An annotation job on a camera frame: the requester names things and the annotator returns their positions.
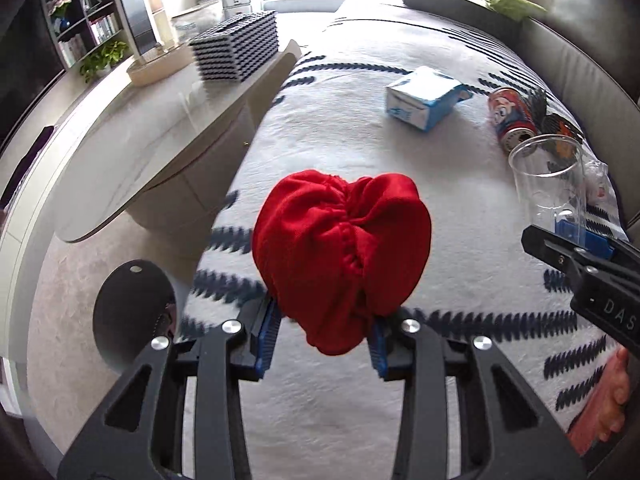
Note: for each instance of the pink flowers in vase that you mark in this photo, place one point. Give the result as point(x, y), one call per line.
point(60, 10)

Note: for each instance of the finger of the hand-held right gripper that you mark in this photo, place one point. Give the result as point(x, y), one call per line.
point(597, 244)
point(550, 250)

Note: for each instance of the cabbage plush toy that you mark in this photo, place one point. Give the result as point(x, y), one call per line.
point(510, 5)

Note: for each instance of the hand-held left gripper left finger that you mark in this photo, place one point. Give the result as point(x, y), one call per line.
point(265, 335)

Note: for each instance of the grey oval coffee table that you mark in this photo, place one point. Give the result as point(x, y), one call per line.
point(150, 160)

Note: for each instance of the grey leather sofa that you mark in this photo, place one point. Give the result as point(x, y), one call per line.
point(590, 60)

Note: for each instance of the black television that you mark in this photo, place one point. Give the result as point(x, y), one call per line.
point(25, 60)

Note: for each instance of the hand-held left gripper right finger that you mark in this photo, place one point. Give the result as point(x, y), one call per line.
point(377, 350)

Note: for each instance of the person's right hand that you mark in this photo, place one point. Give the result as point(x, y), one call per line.
point(615, 395)

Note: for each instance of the black white dotted tissue box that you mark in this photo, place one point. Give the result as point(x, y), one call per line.
point(235, 47)

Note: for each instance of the dark speaker bar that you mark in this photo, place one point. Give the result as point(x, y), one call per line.
point(30, 160)

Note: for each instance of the green potted plant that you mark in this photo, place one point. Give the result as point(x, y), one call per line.
point(102, 60)

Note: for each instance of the red cloth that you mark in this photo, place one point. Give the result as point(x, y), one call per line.
point(340, 240)

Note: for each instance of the white rug with dark stripes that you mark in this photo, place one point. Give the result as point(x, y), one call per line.
point(350, 125)

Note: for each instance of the black plastic piece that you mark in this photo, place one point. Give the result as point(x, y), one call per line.
point(539, 105)

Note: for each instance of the white tv cabinet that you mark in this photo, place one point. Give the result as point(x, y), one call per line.
point(30, 270)

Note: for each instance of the grey round bin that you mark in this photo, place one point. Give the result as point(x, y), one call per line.
point(125, 310)

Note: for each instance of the tall dark grey panel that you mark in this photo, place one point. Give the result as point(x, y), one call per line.
point(135, 5)

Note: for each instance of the dark grey ottoman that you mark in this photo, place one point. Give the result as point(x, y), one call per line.
point(450, 2)

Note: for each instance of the dark open shelf unit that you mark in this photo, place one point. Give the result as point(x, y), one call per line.
point(80, 25)

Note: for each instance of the blue white packet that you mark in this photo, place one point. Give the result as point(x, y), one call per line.
point(425, 105)

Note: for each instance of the clear lidded container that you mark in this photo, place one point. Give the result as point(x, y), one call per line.
point(197, 20)

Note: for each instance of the clear plastic cup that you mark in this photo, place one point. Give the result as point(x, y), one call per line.
point(545, 195)

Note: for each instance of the beige round tray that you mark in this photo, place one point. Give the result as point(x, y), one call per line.
point(160, 67)

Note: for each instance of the orange black packet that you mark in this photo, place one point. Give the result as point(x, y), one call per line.
point(562, 127)

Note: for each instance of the red printed can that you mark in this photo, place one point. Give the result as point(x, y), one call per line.
point(507, 117)

